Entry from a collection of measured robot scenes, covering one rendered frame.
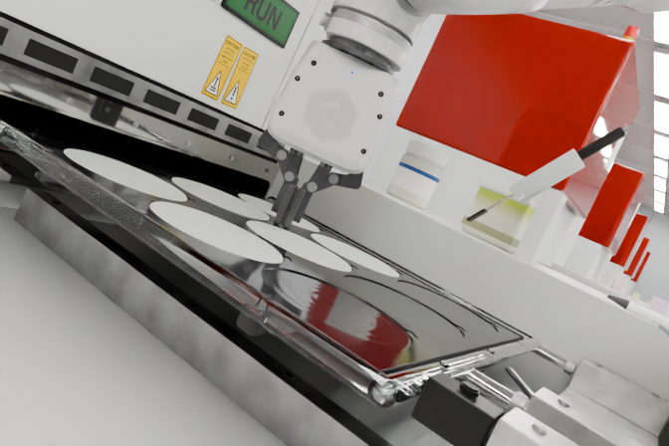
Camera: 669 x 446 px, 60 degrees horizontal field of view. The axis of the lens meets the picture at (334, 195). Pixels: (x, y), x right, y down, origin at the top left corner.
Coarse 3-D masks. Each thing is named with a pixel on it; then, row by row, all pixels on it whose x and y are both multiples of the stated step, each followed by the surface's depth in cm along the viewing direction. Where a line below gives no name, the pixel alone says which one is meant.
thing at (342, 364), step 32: (0, 128) 42; (32, 160) 40; (64, 160) 39; (96, 192) 36; (128, 224) 34; (192, 256) 31; (224, 288) 30; (256, 320) 29; (288, 320) 28; (320, 352) 26; (352, 352) 27; (352, 384) 26
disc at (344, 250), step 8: (320, 240) 58; (328, 240) 61; (336, 240) 64; (336, 248) 58; (344, 248) 61; (352, 248) 63; (344, 256) 55; (352, 256) 58; (360, 256) 60; (368, 256) 63; (360, 264) 55; (368, 264) 57; (376, 264) 60; (384, 264) 62; (384, 272) 57; (392, 272) 59
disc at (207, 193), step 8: (176, 184) 52; (184, 184) 54; (192, 184) 56; (200, 184) 58; (192, 192) 52; (200, 192) 53; (208, 192) 56; (216, 192) 58; (224, 192) 60; (208, 200) 51; (216, 200) 53; (224, 200) 55; (232, 200) 57; (240, 200) 60; (224, 208) 51; (232, 208) 52; (240, 208) 54; (248, 208) 57; (256, 208) 59; (248, 216) 52; (256, 216) 54; (264, 216) 56
